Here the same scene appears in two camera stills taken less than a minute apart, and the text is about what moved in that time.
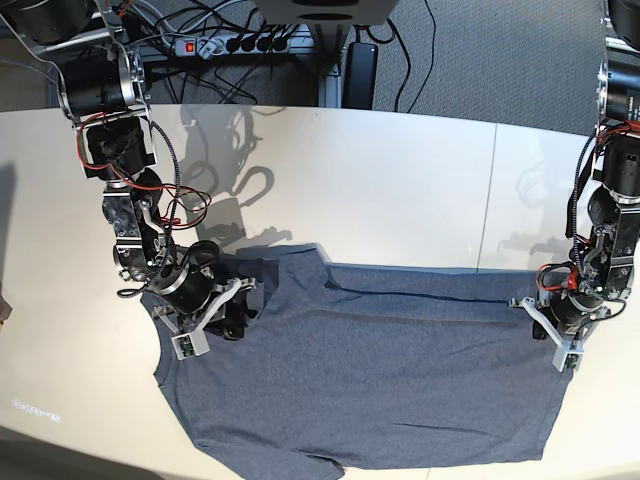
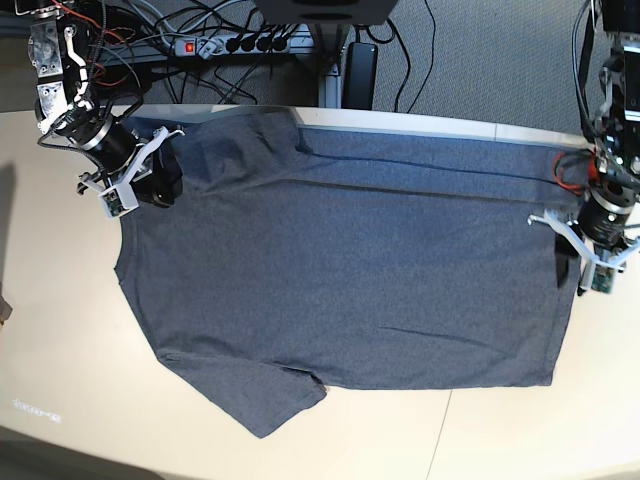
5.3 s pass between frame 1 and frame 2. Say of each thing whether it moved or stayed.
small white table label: stayed
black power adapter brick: stayed
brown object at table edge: stayed
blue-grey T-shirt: moved
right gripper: moved
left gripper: moved
